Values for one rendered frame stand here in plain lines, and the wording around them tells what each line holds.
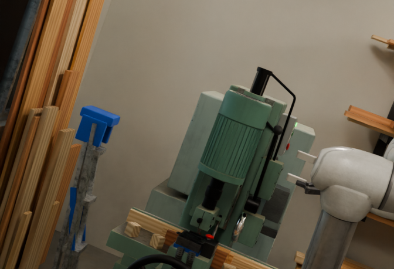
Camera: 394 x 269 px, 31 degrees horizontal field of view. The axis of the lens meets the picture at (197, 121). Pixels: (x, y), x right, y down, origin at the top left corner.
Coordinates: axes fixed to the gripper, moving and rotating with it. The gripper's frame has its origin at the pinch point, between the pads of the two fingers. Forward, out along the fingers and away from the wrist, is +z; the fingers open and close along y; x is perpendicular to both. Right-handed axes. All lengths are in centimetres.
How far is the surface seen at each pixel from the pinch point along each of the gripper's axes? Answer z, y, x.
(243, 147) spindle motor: 18.9, -0.9, -0.4
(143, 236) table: 41, -26, -36
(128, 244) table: 44, -34, -34
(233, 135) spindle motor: 23.6, -0.4, 2.7
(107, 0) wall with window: 166, 200, -91
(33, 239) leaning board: 122, 38, -152
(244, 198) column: 14.2, 8.5, -31.9
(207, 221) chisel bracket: 21.8, -15.5, -26.5
